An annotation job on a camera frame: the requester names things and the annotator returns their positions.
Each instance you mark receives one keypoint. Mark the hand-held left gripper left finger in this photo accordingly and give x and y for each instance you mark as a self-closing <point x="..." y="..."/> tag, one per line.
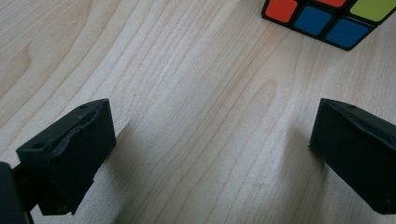
<point x="71" y="149"/>

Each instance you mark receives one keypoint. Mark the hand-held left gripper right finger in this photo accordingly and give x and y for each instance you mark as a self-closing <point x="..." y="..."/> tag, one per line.
<point x="358" y="149"/>

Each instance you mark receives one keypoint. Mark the multicoloured puzzle cube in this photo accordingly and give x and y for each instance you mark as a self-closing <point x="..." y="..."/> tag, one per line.
<point x="313" y="20"/>

